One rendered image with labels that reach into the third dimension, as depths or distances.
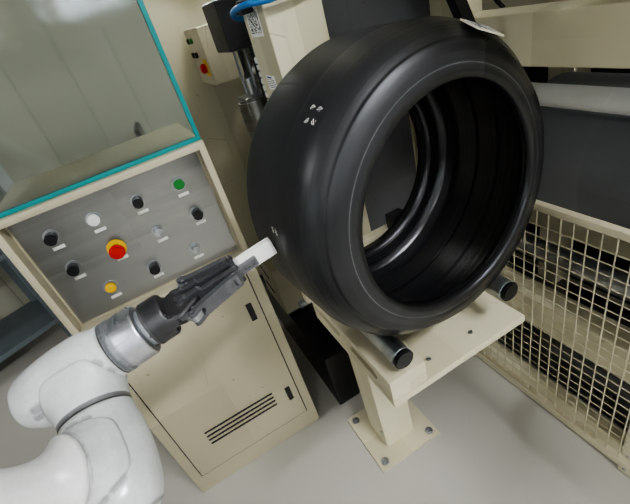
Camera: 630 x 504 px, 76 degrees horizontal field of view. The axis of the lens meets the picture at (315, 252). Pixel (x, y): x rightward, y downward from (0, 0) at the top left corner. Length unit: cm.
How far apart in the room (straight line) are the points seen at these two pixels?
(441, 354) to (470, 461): 83
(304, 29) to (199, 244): 69
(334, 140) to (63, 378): 50
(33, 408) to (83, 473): 15
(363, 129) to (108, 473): 54
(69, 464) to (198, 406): 99
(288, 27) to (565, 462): 158
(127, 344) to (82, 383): 7
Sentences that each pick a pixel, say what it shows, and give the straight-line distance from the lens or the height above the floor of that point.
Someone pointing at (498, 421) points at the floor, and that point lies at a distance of 182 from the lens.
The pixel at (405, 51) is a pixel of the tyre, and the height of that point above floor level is 142.
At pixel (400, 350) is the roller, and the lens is 81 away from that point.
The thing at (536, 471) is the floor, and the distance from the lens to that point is 173.
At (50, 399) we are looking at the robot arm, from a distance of 69.
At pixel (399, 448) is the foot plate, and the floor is 1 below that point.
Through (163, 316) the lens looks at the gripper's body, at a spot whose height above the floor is 118.
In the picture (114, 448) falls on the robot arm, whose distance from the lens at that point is 62.
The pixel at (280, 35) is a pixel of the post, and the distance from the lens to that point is 90.
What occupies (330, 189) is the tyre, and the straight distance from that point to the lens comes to 56.
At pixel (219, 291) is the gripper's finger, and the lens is 64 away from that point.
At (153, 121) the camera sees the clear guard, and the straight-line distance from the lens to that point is 116.
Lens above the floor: 152
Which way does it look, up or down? 32 degrees down
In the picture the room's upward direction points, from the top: 17 degrees counter-clockwise
